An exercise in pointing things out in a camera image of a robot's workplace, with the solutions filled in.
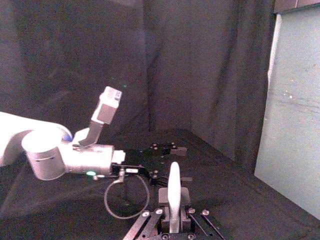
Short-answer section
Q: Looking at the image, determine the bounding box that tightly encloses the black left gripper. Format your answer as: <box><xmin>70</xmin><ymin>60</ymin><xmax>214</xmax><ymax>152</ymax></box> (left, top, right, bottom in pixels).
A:
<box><xmin>111</xmin><ymin>141</ymin><xmax>194</xmax><ymax>187</ymax></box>

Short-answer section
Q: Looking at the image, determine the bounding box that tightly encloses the thin dark gripper cable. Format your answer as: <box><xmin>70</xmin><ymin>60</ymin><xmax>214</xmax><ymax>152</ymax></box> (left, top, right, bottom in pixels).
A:
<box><xmin>103</xmin><ymin>168</ymin><xmax>151</xmax><ymax>221</ymax></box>

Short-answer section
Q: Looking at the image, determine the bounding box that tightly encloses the small white plastic piece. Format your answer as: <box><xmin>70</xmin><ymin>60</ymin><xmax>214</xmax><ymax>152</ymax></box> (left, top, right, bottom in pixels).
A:
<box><xmin>167</xmin><ymin>161</ymin><xmax>182</xmax><ymax>235</ymax></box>

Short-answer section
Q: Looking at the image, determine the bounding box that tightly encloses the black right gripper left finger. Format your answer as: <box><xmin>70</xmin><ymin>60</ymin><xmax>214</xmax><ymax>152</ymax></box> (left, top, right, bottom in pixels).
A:
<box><xmin>122</xmin><ymin>187</ymin><xmax>171</xmax><ymax>240</ymax></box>

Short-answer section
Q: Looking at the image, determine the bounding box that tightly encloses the black table cloth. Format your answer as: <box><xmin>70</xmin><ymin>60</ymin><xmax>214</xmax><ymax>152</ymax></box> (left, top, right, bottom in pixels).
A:
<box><xmin>0</xmin><ymin>0</ymin><xmax>320</xmax><ymax>240</ymax></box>

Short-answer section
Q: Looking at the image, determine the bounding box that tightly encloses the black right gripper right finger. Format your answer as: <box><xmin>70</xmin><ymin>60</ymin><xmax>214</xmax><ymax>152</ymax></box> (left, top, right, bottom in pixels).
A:
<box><xmin>179</xmin><ymin>187</ymin><xmax>226</xmax><ymax>240</ymax></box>

